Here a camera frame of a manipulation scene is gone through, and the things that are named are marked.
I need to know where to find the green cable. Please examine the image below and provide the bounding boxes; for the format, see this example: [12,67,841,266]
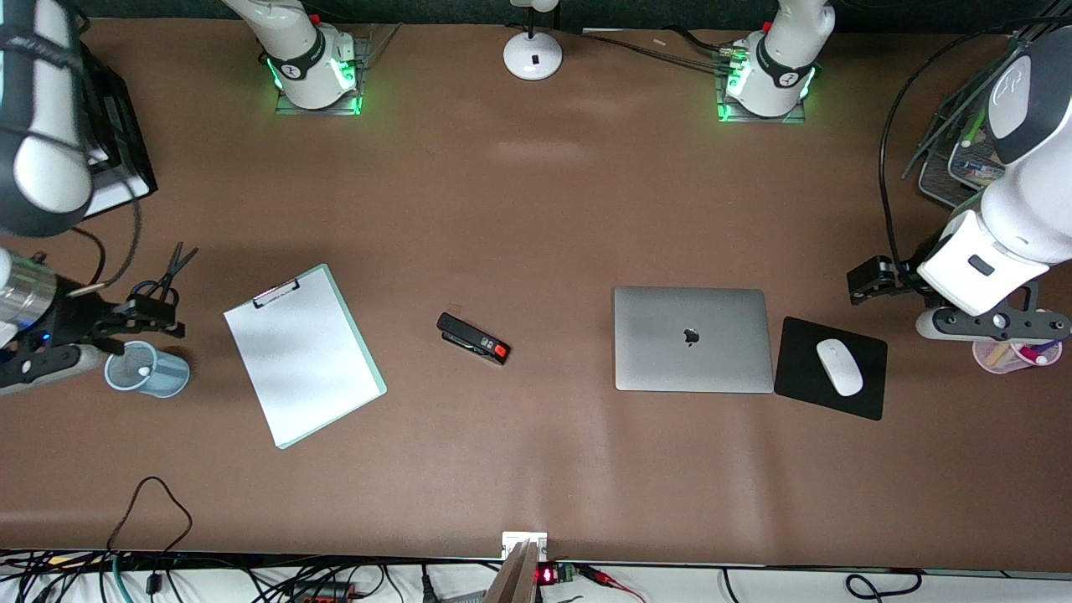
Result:
[107,553,135,603]

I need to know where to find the white round lamp base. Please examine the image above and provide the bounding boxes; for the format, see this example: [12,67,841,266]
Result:
[502,0,564,82]

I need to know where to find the black wire desk organizer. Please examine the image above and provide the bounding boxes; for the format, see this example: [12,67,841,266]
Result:
[903,33,1035,210]

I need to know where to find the light blue mesh pen cup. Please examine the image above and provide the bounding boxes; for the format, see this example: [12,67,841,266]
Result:
[104,339,192,399]

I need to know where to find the black blue handled scissors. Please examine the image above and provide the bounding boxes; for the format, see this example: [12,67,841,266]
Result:
[128,241,200,304]

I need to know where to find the thin black looped cable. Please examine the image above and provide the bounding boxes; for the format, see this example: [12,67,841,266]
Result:
[107,476,193,595]

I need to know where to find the white paper sheet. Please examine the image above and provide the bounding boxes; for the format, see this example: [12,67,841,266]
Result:
[224,270,382,445]

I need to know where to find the silver laptop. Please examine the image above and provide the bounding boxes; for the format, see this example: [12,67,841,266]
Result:
[612,286,776,394]

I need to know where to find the black electronics box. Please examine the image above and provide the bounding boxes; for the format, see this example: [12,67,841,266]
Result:
[75,42,160,220]

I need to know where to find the white label tag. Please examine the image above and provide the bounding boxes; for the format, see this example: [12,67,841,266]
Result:
[502,532,549,560]

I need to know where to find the black cable at arm base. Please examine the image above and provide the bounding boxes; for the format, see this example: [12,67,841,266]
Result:
[578,25,750,72]

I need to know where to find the teal clipboard with metal clip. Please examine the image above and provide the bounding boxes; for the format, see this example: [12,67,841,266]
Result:
[223,263,389,451]

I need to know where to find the black mouse pad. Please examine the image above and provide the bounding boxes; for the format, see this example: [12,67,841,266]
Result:
[773,316,889,422]

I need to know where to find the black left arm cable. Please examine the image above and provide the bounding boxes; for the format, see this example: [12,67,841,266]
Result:
[878,17,1072,269]

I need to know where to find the pink translucent pen cup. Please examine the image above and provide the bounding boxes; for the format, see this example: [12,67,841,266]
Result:
[971,335,1064,374]

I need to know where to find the white computer mouse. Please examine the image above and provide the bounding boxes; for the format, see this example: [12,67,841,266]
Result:
[816,338,865,398]

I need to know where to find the red wire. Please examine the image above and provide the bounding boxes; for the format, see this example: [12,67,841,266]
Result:
[576,565,647,603]

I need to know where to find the black coiled floor cable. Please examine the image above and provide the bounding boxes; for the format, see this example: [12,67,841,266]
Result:
[844,569,924,600]

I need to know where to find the gray camera mount post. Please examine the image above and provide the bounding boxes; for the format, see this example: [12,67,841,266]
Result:
[484,539,542,603]

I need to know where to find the black stapler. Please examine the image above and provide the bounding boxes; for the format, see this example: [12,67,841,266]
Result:
[436,312,512,367]

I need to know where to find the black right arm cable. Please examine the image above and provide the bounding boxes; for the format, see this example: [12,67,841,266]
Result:
[67,180,145,298]

